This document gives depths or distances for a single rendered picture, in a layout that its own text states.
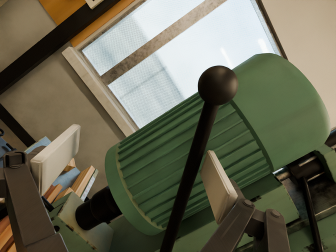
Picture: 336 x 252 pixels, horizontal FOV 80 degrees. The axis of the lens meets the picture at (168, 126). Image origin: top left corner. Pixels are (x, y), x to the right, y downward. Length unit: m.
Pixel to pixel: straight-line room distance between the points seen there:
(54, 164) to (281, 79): 0.27
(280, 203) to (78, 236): 0.35
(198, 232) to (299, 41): 1.69
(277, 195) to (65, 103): 1.66
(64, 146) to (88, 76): 1.48
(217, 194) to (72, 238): 0.33
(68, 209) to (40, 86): 1.52
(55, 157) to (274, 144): 0.25
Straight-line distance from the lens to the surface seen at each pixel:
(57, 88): 1.83
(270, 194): 0.36
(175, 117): 0.31
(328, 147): 0.42
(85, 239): 0.46
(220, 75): 0.17
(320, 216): 0.43
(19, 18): 1.93
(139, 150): 0.31
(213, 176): 0.19
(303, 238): 0.42
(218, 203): 0.17
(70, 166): 0.74
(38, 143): 0.75
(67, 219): 0.44
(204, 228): 0.37
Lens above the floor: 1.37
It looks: 9 degrees down
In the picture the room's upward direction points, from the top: 58 degrees clockwise
